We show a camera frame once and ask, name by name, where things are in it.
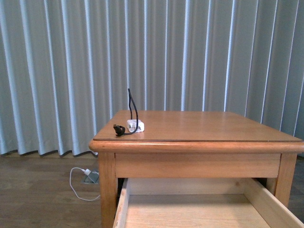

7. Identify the white charger adapter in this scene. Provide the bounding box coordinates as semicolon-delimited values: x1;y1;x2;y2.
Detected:
127;119;145;133

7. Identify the black charger cable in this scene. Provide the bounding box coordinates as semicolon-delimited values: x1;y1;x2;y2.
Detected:
112;88;141;137

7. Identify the wooden drawer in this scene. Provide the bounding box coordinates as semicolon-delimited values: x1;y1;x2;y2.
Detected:
114;178;303;228

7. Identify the wooden nightstand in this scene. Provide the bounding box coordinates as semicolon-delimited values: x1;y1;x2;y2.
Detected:
89;111;304;228

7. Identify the open metal floor socket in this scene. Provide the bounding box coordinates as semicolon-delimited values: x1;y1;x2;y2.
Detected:
81;171;99;184

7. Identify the pale blue curtain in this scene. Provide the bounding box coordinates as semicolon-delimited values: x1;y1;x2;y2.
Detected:
0;0;304;155

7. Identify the white floor charger cable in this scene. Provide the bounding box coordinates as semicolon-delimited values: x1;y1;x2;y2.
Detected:
69;167;101;201

